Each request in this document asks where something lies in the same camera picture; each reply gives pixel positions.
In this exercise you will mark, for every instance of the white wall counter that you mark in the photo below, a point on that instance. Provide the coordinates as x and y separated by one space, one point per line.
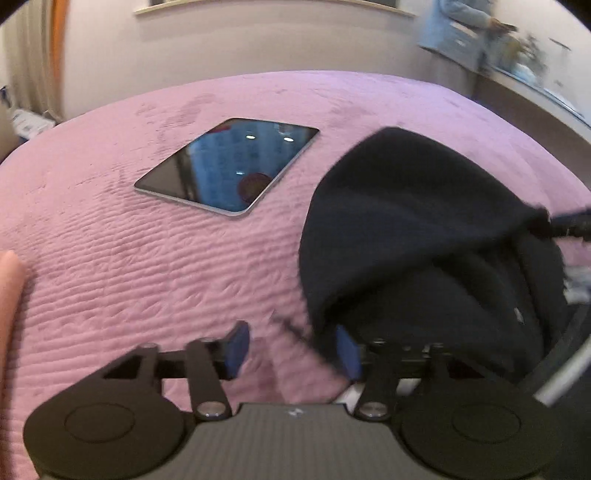
540 87

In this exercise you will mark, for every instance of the white and blue box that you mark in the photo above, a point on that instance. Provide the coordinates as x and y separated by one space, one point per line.
32 122

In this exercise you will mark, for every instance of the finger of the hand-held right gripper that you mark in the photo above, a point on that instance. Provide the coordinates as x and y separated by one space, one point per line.
563 224

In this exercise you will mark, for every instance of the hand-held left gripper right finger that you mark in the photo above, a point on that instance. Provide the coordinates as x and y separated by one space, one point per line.
349 358

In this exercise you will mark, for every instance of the black garment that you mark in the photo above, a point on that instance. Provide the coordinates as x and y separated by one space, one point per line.
415 230

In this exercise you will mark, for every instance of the dark tablet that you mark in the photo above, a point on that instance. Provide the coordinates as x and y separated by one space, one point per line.
231 165

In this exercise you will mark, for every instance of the beige curtain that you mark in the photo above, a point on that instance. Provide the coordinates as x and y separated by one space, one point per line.
32 55

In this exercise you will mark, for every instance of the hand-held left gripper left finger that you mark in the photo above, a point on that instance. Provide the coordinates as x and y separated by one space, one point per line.
238 347

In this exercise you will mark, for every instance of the pink quilted bedspread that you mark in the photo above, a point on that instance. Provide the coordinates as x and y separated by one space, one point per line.
115 240

